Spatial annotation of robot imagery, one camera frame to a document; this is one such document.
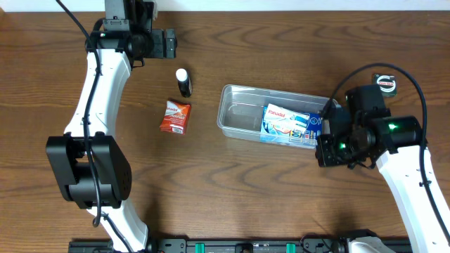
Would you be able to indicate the black mounting rail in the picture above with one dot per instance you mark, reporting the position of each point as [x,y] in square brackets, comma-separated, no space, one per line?
[227,246]

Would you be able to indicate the blue Cool Fever box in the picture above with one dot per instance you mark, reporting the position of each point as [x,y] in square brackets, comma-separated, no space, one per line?
[306,140]

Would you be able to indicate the black bottle white cap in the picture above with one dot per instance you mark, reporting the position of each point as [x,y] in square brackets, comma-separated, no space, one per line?
[184,82]

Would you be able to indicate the green round tin box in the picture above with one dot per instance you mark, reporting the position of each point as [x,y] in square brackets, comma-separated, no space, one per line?
[387,84]

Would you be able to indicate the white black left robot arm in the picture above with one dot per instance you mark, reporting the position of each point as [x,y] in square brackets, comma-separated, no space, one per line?
[89,166]

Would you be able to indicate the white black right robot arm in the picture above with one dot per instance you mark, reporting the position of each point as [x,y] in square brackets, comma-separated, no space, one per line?
[366,131]

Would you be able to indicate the white blue Panadol box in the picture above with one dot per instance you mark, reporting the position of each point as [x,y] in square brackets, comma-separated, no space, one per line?
[283,122]

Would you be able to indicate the clear plastic container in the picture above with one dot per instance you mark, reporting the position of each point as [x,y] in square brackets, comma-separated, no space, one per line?
[241,109]

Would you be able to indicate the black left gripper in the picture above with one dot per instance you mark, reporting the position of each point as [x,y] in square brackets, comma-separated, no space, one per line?
[169,43]

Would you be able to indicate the red Panadol box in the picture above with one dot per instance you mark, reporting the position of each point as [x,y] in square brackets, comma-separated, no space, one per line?
[176,117]

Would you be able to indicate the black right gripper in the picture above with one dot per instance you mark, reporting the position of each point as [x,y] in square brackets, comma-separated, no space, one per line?
[325,151]

